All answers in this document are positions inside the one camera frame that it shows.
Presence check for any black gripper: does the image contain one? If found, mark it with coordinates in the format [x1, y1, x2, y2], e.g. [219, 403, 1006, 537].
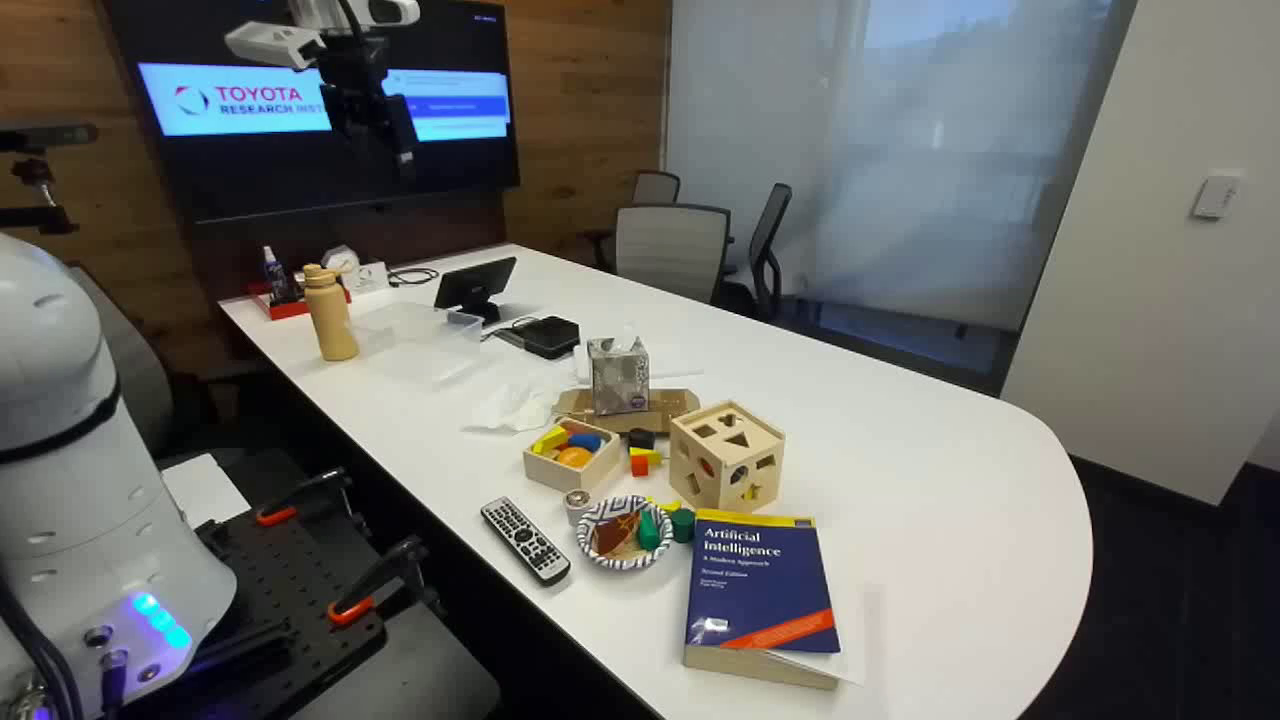
[315, 27, 425, 175]

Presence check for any blue textbook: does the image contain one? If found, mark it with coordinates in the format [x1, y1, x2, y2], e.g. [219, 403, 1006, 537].
[678, 506, 856, 695]

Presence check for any large TV screen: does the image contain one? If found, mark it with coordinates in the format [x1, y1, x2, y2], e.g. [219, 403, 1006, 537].
[105, 0, 524, 228]

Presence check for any small white object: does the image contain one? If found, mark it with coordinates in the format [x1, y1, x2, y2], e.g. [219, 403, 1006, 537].
[315, 241, 393, 300]

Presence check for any black tablet on stand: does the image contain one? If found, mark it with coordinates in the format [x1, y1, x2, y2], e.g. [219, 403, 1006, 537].
[431, 252, 518, 328]

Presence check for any tan bottle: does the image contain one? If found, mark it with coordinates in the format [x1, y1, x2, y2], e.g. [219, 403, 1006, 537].
[296, 260, 364, 370]

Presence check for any red tray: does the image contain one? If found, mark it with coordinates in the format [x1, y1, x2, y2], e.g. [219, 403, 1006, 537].
[252, 279, 350, 323]

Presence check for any small black box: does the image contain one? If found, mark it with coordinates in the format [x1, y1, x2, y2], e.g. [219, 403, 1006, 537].
[510, 314, 585, 361]

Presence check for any grey office chair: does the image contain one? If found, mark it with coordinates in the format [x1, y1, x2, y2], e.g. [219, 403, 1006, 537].
[585, 164, 682, 271]
[608, 200, 737, 306]

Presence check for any clear plastic bag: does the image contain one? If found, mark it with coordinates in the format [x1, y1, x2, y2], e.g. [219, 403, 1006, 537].
[455, 374, 575, 440]

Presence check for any small wooden block tray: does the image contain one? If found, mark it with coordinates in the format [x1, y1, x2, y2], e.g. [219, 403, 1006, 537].
[518, 418, 633, 498]

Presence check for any white paper sheet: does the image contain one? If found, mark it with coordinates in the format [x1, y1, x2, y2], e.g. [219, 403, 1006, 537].
[156, 454, 255, 534]

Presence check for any black office chair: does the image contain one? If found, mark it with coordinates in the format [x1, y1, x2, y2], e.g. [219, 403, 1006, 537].
[717, 179, 800, 322]

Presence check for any flat wooden board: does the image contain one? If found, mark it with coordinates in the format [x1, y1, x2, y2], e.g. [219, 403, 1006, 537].
[550, 386, 702, 440]

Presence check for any black remote control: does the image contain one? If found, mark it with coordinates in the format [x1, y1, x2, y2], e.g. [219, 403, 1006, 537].
[477, 494, 575, 587]

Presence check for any brown toy piece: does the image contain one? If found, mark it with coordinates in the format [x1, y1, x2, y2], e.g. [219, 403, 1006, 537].
[589, 506, 640, 561]

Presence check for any patterned bowl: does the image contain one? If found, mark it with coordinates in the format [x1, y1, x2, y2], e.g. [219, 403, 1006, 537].
[570, 494, 674, 575]

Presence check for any wooden shape sorter cube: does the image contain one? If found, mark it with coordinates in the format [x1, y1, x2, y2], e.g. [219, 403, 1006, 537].
[664, 398, 789, 517]

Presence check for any black red background equipment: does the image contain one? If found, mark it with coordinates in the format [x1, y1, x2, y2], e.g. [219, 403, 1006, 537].
[125, 457, 444, 720]

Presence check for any white window blind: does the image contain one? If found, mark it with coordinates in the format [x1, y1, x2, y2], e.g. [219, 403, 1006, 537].
[664, 0, 1140, 338]

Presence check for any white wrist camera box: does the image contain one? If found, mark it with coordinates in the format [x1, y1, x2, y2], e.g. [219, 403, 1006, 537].
[219, 18, 332, 71]

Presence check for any black camera on tripod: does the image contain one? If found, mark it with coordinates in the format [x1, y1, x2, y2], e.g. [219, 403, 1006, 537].
[0, 122, 101, 236]

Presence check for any orange-handled black clamp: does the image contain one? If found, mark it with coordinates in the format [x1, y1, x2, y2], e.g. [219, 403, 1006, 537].
[324, 534, 431, 632]
[197, 465, 355, 544]

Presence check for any white light switch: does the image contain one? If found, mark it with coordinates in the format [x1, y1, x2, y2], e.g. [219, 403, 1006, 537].
[1188, 172, 1244, 224]

